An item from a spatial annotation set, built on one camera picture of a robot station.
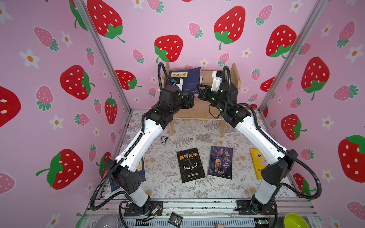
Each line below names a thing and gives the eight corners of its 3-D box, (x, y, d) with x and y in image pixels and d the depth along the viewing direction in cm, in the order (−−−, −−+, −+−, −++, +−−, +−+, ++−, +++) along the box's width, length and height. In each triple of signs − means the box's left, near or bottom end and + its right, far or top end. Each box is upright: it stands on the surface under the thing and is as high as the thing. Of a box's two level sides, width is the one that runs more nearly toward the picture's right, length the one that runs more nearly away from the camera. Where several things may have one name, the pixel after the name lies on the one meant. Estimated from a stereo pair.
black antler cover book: (182, 183, 85) (182, 182, 83) (176, 153, 97) (176, 151, 95) (205, 177, 87) (205, 176, 85) (197, 149, 99) (197, 147, 98)
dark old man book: (207, 174, 88) (208, 172, 86) (211, 146, 101) (211, 144, 98) (231, 179, 86) (232, 177, 84) (231, 150, 99) (232, 148, 96)
